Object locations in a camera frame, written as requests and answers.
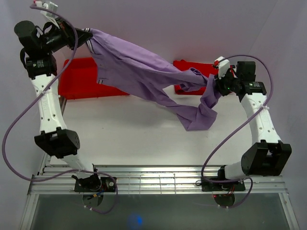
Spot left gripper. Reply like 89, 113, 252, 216
39, 17, 91, 54

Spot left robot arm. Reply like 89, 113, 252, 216
14, 18, 102, 192

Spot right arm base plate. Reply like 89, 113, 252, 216
201, 177, 246, 192

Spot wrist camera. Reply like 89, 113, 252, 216
33, 0, 59, 21
213, 56, 230, 79

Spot red plastic tray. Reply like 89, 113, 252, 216
58, 57, 128, 100

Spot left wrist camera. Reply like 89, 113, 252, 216
33, 0, 59, 21

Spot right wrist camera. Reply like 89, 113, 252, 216
213, 56, 230, 79

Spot purple trousers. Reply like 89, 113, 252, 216
86, 28, 221, 131

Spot folded red trousers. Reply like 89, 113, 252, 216
173, 59, 220, 96

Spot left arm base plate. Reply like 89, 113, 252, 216
73, 177, 116, 193

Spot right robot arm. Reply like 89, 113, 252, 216
213, 57, 292, 190

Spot aluminium frame rail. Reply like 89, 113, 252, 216
28, 165, 287, 195

